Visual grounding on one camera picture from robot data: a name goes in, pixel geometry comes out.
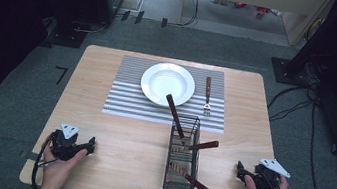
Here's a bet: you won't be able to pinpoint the black stand base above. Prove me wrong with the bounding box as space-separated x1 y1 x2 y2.
267 55 326 90
41 15 92 54

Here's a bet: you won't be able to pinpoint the black floor cables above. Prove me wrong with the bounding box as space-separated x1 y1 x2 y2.
255 73 337 189

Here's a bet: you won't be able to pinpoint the white plate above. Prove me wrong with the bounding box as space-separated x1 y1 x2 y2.
137 59 200 111

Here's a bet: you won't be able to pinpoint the left hand-held gripper cable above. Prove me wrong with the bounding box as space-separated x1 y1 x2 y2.
29 130 62 189

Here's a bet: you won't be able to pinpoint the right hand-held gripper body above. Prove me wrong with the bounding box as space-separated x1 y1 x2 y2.
250 155 294 189

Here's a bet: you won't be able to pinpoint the person's left hand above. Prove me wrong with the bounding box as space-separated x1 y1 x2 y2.
37 143 88 189

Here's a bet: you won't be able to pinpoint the black hanging cable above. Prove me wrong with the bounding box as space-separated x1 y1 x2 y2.
176 0 203 30

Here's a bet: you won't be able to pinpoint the grey striped placemat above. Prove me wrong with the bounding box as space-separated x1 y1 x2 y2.
101 53 234 134

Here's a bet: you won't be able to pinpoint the wooden-handled fork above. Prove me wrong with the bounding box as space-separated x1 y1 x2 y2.
200 76 217 118

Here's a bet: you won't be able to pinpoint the black wire cutlery basket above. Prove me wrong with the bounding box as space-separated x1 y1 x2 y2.
162 112 207 189

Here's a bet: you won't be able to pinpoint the long dark wooden-handled utensil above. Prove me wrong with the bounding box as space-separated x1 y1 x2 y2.
159 93 193 146

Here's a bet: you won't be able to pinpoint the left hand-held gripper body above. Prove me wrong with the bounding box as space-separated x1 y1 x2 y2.
48 121 86 164

